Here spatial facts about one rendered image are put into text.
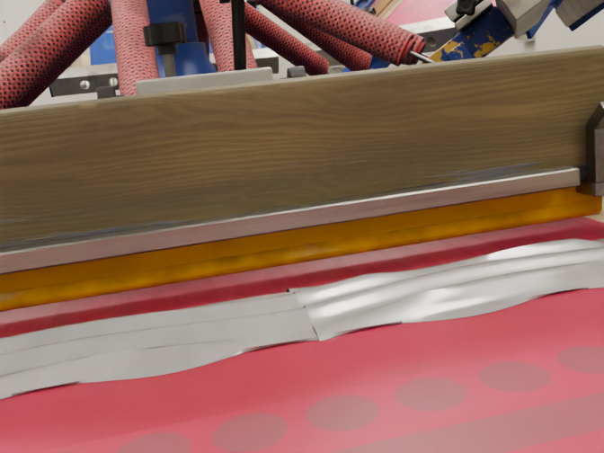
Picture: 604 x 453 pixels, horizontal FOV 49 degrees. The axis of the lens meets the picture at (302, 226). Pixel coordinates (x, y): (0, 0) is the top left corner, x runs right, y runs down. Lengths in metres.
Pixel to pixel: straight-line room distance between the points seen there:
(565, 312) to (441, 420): 0.10
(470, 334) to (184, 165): 0.16
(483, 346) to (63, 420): 0.15
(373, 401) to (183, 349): 0.08
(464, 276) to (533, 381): 0.10
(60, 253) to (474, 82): 0.23
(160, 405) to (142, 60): 0.66
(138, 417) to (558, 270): 0.19
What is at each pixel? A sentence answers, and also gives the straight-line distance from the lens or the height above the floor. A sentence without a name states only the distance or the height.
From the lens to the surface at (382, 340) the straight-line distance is 0.26.
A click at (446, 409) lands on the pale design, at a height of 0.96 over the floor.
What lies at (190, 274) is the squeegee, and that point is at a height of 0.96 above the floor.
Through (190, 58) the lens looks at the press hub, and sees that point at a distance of 1.15.
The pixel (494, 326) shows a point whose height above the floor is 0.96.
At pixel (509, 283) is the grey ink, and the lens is 0.31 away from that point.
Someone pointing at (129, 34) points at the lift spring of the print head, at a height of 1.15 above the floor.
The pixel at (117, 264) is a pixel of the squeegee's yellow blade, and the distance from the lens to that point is 0.36.
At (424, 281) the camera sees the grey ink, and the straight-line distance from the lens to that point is 0.31.
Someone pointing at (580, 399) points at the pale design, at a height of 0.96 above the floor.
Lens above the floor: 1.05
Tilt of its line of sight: 12 degrees down
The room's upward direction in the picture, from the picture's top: 6 degrees counter-clockwise
